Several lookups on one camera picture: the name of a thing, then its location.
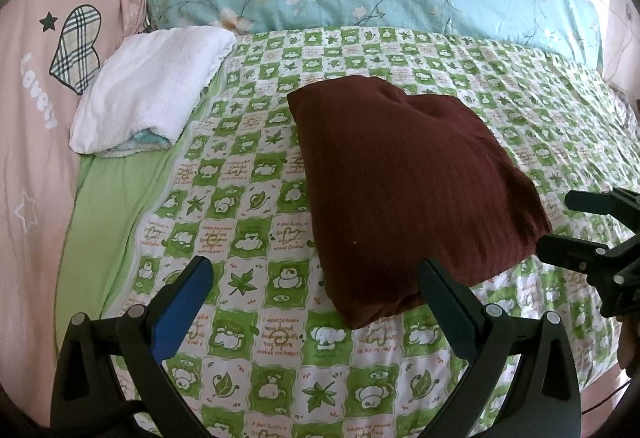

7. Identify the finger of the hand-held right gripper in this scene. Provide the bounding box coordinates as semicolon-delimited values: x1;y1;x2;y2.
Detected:
565;187;640;220
536;233;622;279

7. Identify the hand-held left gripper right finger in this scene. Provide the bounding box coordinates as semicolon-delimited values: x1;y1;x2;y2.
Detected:
419;258;583;438

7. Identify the pink duvet with plaid hearts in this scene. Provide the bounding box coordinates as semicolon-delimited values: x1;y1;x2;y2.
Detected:
0;0;146;409

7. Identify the green patterned bed sheet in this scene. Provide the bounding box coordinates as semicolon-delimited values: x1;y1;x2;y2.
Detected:
55;25;640;438

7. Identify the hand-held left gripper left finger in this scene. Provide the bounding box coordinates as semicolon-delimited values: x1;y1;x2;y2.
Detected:
50;255;236;438

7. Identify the maroon hooded sweater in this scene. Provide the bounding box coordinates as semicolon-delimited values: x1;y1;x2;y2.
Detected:
286;79;553;330

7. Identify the white folded towel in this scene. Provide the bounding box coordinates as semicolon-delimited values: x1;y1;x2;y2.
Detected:
69;25;237;156

